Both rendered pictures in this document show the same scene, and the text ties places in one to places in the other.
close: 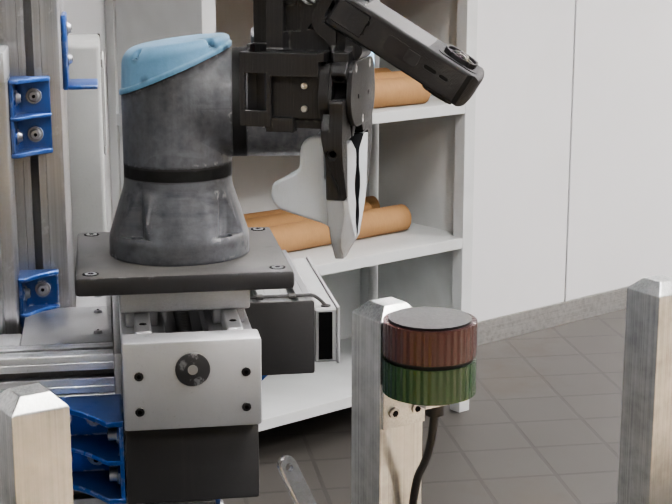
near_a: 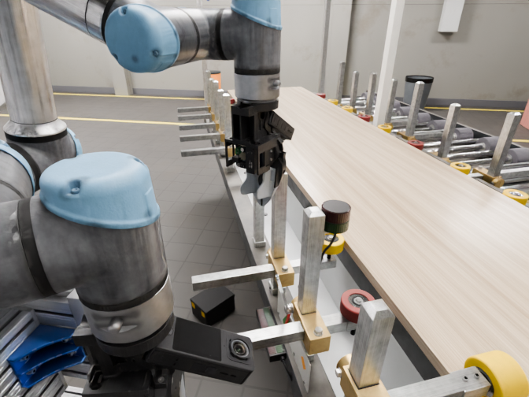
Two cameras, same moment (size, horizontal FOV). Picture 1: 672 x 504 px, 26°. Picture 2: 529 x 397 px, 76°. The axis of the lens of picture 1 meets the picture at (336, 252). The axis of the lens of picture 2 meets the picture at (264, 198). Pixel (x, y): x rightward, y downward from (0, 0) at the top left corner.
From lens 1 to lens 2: 101 cm
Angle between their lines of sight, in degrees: 68
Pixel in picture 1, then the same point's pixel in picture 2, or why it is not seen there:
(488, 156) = not seen: outside the picture
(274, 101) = (264, 161)
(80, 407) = (40, 343)
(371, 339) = (319, 221)
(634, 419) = (279, 208)
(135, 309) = not seen: hidden behind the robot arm
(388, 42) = (282, 125)
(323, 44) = (265, 132)
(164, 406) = not seen: hidden behind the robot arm
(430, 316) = (335, 205)
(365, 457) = (314, 256)
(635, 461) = (280, 217)
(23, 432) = (391, 318)
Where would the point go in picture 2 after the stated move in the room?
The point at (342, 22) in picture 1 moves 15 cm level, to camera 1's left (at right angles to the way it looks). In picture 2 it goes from (273, 122) to (242, 150)
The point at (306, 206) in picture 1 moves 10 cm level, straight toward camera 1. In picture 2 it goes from (265, 194) to (318, 201)
